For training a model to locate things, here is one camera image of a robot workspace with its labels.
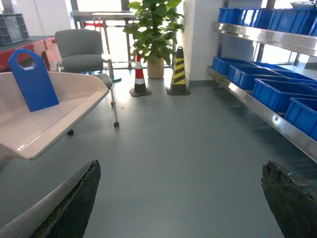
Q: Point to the grey office chair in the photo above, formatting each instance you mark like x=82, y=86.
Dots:
x=81, y=51

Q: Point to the beige plastic dustpan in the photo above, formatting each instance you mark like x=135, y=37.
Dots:
x=28, y=135

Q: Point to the blue shelf bin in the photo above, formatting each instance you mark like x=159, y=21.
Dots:
x=276, y=94

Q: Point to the steel shelf rack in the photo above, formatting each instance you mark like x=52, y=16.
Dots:
x=239, y=79

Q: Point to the yellow black traffic cone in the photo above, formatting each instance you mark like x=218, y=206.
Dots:
x=178, y=85

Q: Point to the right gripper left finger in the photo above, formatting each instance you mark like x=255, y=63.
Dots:
x=63, y=213

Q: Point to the grey plastic crate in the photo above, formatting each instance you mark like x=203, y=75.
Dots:
x=12, y=29

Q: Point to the potted green plant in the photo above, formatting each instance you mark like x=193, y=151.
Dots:
x=154, y=31

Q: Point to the red white traffic cone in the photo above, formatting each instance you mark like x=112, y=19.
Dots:
x=140, y=88

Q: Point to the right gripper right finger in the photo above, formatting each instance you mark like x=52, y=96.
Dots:
x=292, y=200

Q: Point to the blue plastic part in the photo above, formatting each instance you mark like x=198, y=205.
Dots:
x=33, y=81

